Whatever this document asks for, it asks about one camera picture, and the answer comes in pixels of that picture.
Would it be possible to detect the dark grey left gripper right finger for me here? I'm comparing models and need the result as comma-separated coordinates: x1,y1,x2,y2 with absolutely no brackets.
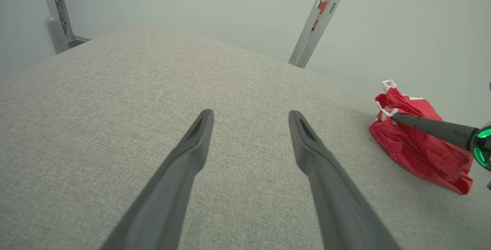
288,110,402,250

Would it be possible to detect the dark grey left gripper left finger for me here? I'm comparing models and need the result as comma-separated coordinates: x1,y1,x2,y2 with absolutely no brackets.
99,109,215,250

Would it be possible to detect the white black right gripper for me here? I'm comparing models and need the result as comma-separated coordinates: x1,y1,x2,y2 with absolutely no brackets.
390,112,491,172

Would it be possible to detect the red white basketball jersey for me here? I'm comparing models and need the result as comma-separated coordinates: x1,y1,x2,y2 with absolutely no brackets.
369,79,475,196

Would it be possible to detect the grey double partition post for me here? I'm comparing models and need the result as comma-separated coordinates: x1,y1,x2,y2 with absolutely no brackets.
287,0,356,69

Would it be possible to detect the grey post with floor rail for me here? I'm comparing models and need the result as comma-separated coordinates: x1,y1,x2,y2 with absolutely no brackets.
38,0,92,55

